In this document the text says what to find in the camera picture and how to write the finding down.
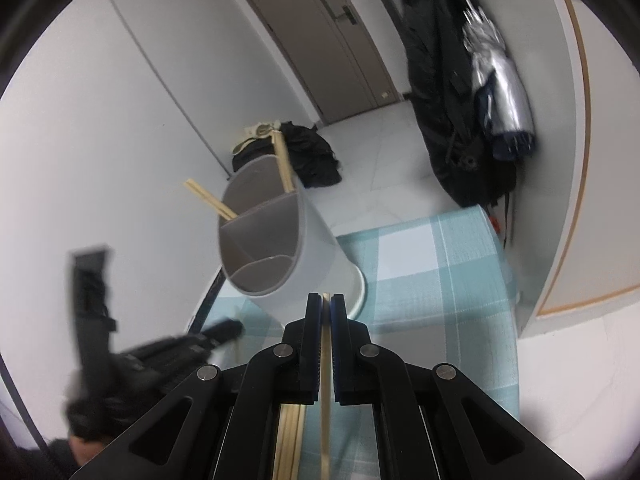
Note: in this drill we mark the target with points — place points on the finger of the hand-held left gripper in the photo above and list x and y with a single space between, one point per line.
215 335

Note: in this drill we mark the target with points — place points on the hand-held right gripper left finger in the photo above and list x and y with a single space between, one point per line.
312 340

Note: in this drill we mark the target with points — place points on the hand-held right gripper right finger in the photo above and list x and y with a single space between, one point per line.
340 345

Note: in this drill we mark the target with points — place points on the white utensil holder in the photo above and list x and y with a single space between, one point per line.
310 250

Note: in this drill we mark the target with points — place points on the bundle of wooden chopsticks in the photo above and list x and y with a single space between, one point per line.
290 440

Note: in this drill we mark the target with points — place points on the person's left hand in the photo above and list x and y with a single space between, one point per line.
86 449

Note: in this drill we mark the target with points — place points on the teal plaid mat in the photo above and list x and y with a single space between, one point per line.
425 285

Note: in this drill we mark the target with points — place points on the black clothes pile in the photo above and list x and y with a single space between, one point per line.
310 155

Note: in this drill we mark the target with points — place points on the small red object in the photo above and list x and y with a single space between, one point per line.
495 225

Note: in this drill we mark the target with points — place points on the beige knitted cloth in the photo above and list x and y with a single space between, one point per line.
252 135

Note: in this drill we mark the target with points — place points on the black hanging jacket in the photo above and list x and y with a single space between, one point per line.
440 110

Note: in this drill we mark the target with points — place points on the white panel with wooden trim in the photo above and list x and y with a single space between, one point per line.
610 210

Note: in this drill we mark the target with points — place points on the silver folding umbrella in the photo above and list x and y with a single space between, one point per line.
505 90

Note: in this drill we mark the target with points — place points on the grey entrance door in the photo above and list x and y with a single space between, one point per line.
310 35

